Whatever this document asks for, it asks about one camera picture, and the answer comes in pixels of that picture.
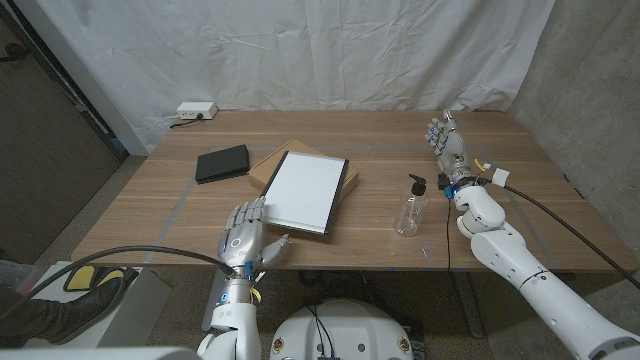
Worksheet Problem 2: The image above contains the flat brown cardboard box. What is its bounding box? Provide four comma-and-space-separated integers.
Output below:
248, 138, 360, 205

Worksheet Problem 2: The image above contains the white power strip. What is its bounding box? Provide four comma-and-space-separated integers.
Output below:
176, 101, 218, 121

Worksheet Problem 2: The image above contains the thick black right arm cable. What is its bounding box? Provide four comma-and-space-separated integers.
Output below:
479, 167, 640, 291

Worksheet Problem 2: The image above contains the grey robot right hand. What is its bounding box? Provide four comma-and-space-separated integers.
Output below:
424, 109, 476, 187

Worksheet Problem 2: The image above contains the clear plastic bin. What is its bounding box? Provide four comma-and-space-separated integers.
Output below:
0, 259, 36, 296

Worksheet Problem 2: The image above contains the black power strip cord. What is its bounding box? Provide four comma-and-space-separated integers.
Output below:
168, 113, 204, 130

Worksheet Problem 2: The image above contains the black flat box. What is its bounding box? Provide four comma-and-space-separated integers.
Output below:
194, 144, 250, 185

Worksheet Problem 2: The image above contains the white backdrop cloth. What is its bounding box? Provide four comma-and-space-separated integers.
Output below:
34, 0, 557, 156

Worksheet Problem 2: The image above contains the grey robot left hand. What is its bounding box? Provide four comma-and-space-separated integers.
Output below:
215, 195, 292, 279

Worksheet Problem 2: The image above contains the white floor platform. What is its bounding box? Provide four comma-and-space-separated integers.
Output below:
22, 260, 172, 349

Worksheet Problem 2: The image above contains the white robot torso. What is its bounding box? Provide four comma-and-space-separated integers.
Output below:
269, 298, 415, 360

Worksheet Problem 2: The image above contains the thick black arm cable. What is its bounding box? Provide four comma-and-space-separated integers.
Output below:
0, 244, 236, 321
479, 167, 640, 291

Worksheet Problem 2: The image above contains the small black-framed whiteboard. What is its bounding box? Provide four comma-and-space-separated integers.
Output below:
260, 150, 350, 236

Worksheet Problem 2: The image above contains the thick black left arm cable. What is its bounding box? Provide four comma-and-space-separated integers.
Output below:
0, 244, 236, 321

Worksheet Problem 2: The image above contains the clear spray bottle black pump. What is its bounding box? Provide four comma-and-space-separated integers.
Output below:
393, 173, 430, 238

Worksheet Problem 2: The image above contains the yellow and black foot pedal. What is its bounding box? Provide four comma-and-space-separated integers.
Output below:
62, 264, 139, 294

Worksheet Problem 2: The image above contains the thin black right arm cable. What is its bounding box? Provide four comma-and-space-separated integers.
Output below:
443, 199, 454, 274

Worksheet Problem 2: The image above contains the person's dark leg and shoe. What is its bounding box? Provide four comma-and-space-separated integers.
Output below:
0, 276, 126, 346

